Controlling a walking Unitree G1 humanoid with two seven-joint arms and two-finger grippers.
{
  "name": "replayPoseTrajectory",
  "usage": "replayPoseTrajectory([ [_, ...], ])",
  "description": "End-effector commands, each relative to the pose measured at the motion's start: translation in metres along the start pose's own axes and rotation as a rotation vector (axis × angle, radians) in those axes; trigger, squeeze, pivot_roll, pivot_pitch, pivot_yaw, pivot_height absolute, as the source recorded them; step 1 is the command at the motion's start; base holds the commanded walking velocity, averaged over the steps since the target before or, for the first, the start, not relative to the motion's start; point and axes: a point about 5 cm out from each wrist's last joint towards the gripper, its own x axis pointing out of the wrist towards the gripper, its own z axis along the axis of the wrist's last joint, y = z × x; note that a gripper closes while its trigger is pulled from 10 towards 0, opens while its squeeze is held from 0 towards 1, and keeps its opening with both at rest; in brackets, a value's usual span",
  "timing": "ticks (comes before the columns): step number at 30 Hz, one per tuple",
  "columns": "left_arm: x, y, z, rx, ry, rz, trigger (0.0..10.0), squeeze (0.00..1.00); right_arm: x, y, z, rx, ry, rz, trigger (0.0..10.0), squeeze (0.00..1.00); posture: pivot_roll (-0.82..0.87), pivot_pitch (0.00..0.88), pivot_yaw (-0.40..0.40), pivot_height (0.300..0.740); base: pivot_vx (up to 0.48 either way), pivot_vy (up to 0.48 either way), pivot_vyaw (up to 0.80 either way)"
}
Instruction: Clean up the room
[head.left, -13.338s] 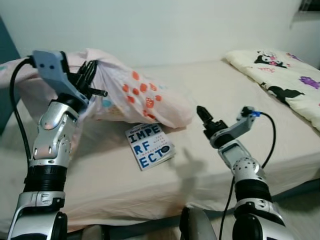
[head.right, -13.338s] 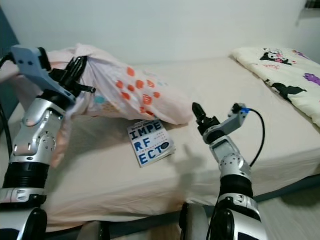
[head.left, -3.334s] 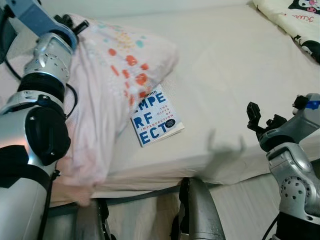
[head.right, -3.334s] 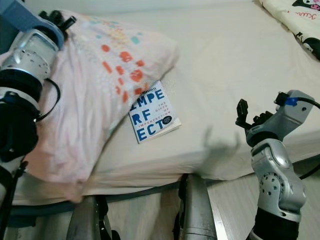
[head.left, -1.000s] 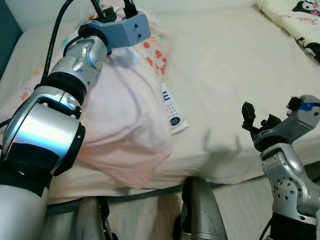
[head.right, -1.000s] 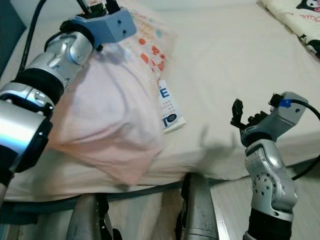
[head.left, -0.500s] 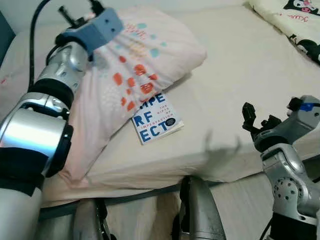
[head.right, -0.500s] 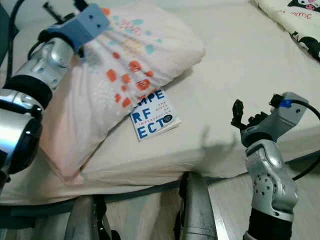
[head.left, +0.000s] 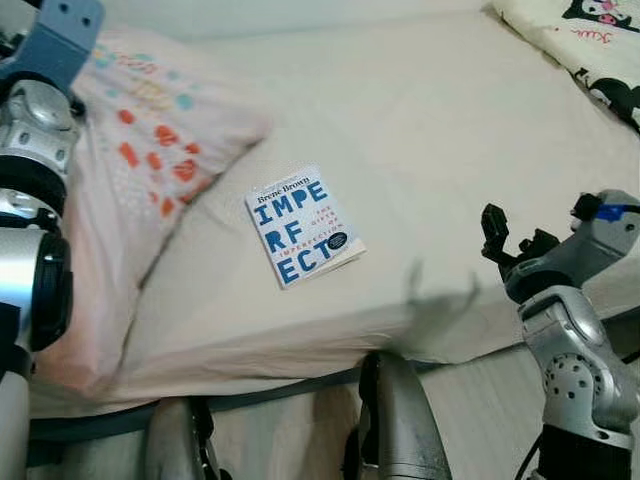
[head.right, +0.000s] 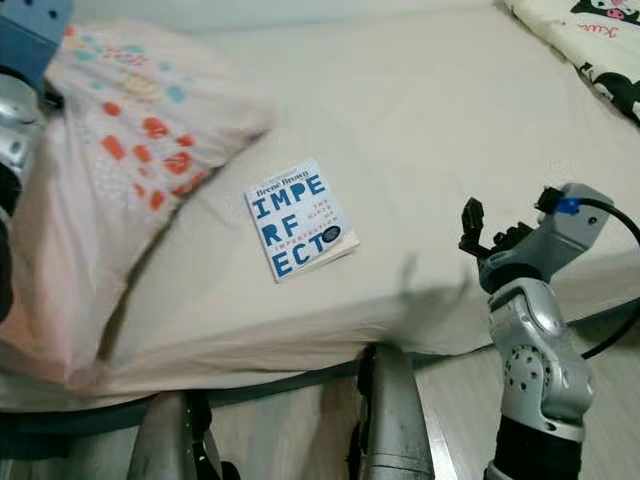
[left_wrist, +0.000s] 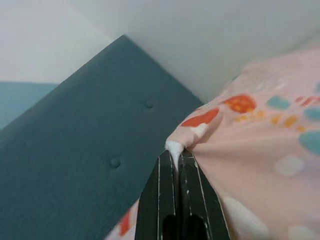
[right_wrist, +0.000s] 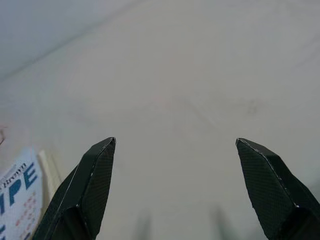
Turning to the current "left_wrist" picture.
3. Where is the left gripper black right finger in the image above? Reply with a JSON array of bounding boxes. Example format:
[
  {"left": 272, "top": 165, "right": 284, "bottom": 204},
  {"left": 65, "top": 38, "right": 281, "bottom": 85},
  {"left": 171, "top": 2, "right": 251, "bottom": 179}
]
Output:
[{"left": 178, "top": 149, "right": 232, "bottom": 240}]

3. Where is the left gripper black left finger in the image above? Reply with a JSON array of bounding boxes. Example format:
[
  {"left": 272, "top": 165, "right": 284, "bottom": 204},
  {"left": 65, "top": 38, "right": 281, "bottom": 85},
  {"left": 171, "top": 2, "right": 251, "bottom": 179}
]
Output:
[{"left": 134, "top": 151, "right": 181, "bottom": 240}]

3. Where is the pink pillow with coloured spots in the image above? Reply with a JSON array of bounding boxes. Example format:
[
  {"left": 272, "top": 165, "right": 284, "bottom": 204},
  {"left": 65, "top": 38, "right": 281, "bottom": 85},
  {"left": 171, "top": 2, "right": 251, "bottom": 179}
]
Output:
[{"left": 107, "top": 47, "right": 320, "bottom": 240}]

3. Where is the dark teal padded headboard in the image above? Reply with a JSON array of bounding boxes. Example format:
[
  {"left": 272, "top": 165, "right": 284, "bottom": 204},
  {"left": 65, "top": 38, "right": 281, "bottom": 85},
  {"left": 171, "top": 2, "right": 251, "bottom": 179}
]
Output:
[{"left": 0, "top": 34, "right": 206, "bottom": 240}]

